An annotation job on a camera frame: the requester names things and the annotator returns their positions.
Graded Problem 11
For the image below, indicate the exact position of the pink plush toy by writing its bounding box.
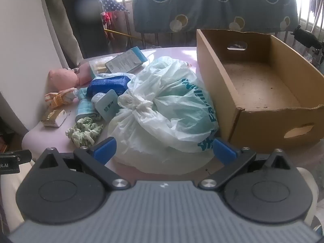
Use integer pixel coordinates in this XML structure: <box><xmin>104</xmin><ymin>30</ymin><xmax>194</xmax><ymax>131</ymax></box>
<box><xmin>49</xmin><ymin>62</ymin><xmax>97</xmax><ymax>90</ymax></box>

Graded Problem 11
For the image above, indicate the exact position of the white plastic bag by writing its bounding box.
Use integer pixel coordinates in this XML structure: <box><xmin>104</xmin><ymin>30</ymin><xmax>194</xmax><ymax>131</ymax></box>
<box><xmin>108</xmin><ymin>56</ymin><xmax>220</xmax><ymax>169</ymax></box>

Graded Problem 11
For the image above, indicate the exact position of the black cabinet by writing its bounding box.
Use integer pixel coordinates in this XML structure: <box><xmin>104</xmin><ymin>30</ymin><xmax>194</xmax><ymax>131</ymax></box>
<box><xmin>58</xmin><ymin>0</ymin><xmax>109</xmax><ymax>59</ymax></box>

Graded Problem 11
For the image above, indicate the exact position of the light blue carton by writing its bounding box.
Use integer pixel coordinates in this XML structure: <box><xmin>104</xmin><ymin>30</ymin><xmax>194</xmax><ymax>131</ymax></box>
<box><xmin>105</xmin><ymin>46</ymin><xmax>148</xmax><ymax>74</ymax></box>

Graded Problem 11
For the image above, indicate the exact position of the clear packet with yellow contents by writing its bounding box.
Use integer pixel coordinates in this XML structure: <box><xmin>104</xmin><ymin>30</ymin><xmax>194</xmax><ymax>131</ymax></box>
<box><xmin>88</xmin><ymin>59</ymin><xmax>109</xmax><ymax>78</ymax></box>

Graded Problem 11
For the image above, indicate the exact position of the brown cardboard box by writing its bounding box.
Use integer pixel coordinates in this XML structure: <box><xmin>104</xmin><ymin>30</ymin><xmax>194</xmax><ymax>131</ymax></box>
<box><xmin>196</xmin><ymin>29</ymin><xmax>324</xmax><ymax>155</ymax></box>

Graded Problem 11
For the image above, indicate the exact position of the teal striped cloth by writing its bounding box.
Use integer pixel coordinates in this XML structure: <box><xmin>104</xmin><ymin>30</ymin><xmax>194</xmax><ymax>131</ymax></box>
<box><xmin>75</xmin><ymin>87</ymin><xmax>102</xmax><ymax>122</ymax></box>

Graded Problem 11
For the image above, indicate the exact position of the small brown white box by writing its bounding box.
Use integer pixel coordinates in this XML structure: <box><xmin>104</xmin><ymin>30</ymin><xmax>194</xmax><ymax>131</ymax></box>
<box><xmin>40</xmin><ymin>108</ymin><xmax>67</xmax><ymax>128</ymax></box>

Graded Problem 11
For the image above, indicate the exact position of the dark blue wipes pack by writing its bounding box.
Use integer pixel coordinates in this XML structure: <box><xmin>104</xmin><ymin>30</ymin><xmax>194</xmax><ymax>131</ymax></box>
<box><xmin>86</xmin><ymin>75</ymin><xmax>131</xmax><ymax>98</ymax></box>

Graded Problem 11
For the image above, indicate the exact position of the blue curtain with circles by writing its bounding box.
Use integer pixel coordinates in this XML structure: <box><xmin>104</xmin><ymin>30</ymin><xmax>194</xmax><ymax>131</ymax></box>
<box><xmin>132</xmin><ymin>0</ymin><xmax>298</xmax><ymax>33</ymax></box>

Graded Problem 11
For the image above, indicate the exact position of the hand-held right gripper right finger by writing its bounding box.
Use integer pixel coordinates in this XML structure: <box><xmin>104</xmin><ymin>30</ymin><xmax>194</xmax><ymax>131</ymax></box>
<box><xmin>198</xmin><ymin>137</ymin><xmax>296</xmax><ymax>191</ymax></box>

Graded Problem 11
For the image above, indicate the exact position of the green scrunchie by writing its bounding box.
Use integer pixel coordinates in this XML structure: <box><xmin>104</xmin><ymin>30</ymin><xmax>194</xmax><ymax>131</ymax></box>
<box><xmin>66</xmin><ymin>116</ymin><xmax>104</xmax><ymax>148</ymax></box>

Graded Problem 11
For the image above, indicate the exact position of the black metal device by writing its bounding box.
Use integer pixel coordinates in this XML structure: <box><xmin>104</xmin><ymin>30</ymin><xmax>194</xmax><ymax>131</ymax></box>
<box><xmin>291</xmin><ymin>25</ymin><xmax>323</xmax><ymax>50</ymax></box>

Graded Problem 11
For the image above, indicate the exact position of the orange striped cloth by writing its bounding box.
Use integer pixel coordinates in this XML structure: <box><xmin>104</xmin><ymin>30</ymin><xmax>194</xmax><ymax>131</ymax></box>
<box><xmin>45</xmin><ymin>87</ymin><xmax>78</xmax><ymax>109</ymax></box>

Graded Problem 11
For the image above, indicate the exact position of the purple hanging cloth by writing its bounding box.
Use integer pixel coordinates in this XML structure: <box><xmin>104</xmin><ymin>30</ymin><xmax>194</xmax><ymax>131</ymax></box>
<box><xmin>310</xmin><ymin>0</ymin><xmax>324</xmax><ymax>16</ymax></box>

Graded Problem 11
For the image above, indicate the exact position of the yellow stick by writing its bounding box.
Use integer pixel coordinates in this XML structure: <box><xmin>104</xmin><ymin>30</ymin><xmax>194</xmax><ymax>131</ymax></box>
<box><xmin>104</xmin><ymin>29</ymin><xmax>142</xmax><ymax>41</ymax></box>

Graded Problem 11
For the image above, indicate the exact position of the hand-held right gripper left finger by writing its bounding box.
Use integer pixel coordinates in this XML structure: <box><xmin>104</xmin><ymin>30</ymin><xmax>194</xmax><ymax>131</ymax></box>
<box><xmin>32</xmin><ymin>137</ymin><xmax>130</xmax><ymax>191</ymax></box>

